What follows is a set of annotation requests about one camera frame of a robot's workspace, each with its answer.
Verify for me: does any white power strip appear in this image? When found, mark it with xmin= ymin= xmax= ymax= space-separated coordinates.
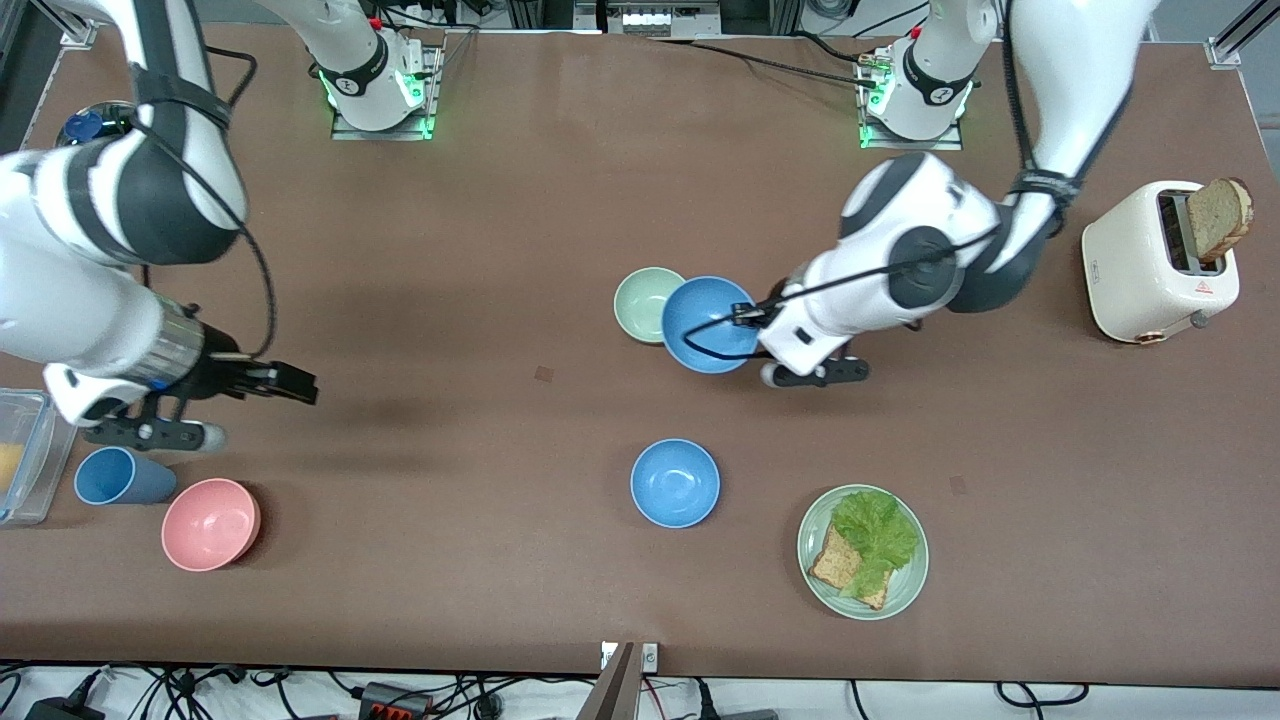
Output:
xmin=605 ymin=0 xmax=681 ymax=36

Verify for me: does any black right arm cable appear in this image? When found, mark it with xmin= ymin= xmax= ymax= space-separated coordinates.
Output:
xmin=125 ymin=45 xmax=278 ymax=363

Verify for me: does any blue bowl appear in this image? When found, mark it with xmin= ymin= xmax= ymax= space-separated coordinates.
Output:
xmin=630 ymin=438 xmax=721 ymax=529
xmin=661 ymin=276 xmax=763 ymax=375

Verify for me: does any white toaster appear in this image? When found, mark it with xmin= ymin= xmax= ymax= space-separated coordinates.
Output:
xmin=1081 ymin=180 xmax=1241 ymax=346

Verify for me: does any black power adapter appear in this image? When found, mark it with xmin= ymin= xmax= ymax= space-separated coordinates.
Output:
xmin=25 ymin=695 xmax=106 ymax=720

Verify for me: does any thick black braided cable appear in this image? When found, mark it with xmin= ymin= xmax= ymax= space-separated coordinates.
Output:
xmin=648 ymin=30 xmax=881 ymax=91

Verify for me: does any red black power strip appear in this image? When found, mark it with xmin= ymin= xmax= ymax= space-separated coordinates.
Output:
xmin=358 ymin=682 xmax=433 ymax=720

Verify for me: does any black round container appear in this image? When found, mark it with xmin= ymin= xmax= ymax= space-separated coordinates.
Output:
xmin=55 ymin=100 xmax=136 ymax=149

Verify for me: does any aluminium arm base plate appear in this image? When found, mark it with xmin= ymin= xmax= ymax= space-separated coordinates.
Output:
xmin=330 ymin=40 xmax=443 ymax=141
xmin=857 ymin=45 xmax=966 ymax=151

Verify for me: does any blue cup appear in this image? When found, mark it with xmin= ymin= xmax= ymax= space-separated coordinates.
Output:
xmin=74 ymin=446 xmax=181 ymax=506

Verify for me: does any pale green bowl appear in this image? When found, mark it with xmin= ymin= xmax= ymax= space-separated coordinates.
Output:
xmin=613 ymin=266 xmax=689 ymax=346

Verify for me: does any pale green plate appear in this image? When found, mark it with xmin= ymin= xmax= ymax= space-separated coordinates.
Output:
xmin=797 ymin=484 xmax=930 ymax=621

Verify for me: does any brown bread slice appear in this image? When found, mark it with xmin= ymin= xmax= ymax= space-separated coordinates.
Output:
xmin=1186 ymin=177 xmax=1255 ymax=266
xmin=808 ymin=522 xmax=891 ymax=611

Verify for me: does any clear plastic container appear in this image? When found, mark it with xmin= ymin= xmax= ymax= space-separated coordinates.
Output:
xmin=0 ymin=388 xmax=81 ymax=527

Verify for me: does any pink bowl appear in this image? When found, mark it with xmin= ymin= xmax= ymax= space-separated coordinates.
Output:
xmin=161 ymin=478 xmax=263 ymax=573

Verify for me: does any green lettuce leaf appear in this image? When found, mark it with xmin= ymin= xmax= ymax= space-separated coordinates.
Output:
xmin=832 ymin=490 xmax=921 ymax=601

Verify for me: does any small metal bracket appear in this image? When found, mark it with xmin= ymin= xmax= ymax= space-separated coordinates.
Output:
xmin=600 ymin=642 xmax=661 ymax=673

